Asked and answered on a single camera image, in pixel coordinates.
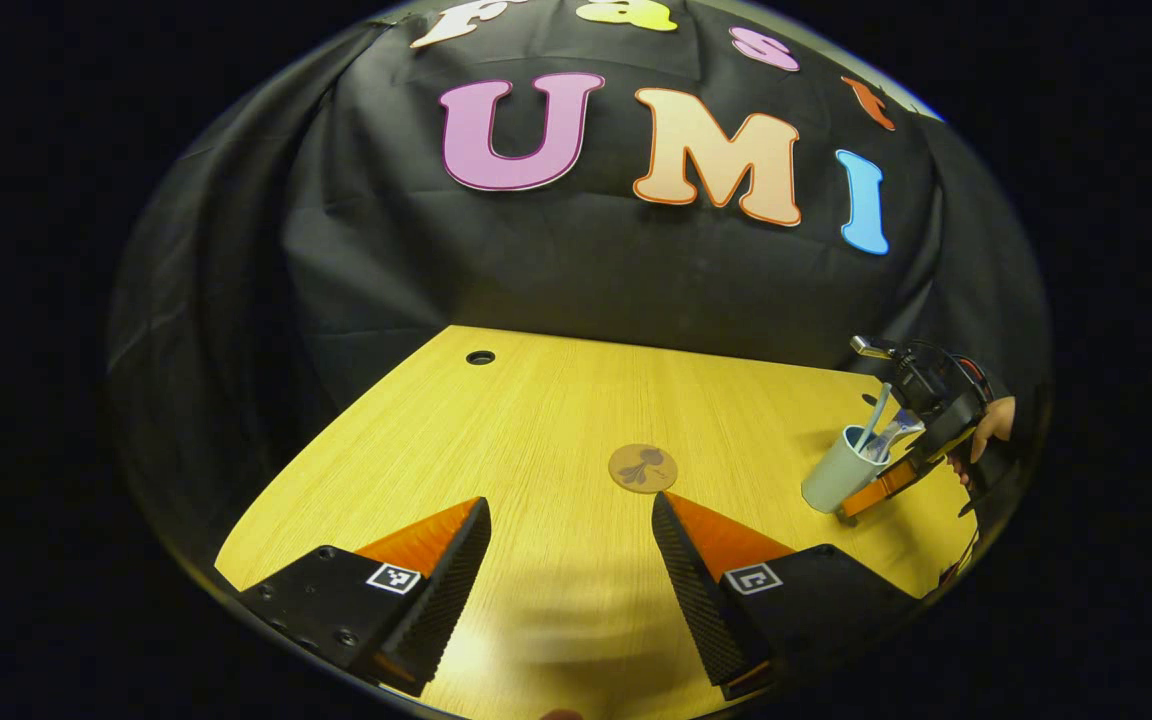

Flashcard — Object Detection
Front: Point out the wooden desktop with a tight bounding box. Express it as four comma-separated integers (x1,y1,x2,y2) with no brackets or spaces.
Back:
214,324,983,720

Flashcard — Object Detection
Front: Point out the black backdrop cloth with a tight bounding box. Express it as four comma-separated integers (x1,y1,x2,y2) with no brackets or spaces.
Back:
106,0,1052,601

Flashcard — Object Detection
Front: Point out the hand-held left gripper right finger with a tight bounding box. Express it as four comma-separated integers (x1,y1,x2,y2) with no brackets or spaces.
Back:
649,490,924,702

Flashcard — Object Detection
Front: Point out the round brown coaster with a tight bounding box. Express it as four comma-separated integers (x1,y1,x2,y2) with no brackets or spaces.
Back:
607,443,680,496

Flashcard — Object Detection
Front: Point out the white toothpaste tube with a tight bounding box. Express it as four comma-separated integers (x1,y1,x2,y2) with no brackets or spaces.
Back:
866,410,927,464

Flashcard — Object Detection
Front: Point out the white toothbrush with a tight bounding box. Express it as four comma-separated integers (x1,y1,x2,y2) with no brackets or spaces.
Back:
854,383,895,457

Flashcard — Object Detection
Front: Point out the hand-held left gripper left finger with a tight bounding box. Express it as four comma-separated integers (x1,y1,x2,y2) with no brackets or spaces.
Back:
236,496,494,699

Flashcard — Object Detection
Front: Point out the pale blue cup wooden handle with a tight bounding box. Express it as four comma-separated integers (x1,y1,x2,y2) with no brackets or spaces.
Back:
801,424,902,516

